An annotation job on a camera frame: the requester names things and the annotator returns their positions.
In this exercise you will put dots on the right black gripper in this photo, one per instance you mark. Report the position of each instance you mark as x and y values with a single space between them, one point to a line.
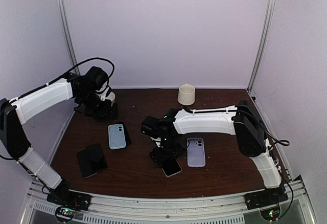
159 157

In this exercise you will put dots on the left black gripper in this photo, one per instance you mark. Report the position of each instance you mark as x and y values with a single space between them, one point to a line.
104 112

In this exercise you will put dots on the silver edged black smartphone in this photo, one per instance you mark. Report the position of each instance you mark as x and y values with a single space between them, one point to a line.
171 167

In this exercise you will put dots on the lavender phone case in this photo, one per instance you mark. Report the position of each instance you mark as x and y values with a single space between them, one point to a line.
196 153

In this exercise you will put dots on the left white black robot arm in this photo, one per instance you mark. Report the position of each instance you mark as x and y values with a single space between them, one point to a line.
43 112

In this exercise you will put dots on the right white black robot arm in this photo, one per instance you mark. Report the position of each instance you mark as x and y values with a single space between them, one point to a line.
242 121

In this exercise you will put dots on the light blue phone case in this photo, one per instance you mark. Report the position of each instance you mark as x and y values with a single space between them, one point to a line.
116 136

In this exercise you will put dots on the black smartphone under blue case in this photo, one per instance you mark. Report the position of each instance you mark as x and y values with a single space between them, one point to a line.
126 133

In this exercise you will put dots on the black smartphone top of stack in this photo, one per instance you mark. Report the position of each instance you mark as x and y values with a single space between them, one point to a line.
96 157

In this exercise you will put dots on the cream ribbed cup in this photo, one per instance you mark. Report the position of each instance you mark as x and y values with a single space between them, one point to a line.
186 94

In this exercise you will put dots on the black smartphone under stack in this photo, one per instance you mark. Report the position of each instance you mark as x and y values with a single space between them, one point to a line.
85 164

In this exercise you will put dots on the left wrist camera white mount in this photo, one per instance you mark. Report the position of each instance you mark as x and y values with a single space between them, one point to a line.
107 96

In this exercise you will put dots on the aluminium front rail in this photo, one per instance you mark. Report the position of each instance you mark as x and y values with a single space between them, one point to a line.
230 208

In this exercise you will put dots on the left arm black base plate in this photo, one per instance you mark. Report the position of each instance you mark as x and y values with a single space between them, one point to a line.
71 199

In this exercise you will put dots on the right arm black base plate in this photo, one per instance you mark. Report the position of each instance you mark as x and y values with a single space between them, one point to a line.
265 198

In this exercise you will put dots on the left aluminium corner post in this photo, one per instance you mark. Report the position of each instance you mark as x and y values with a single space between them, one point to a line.
67 35

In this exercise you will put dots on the aluminium corner post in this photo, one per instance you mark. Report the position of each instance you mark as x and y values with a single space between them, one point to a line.
67 35
262 44

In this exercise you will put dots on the right aluminium corner post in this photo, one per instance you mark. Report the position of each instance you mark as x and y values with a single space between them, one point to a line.
262 44

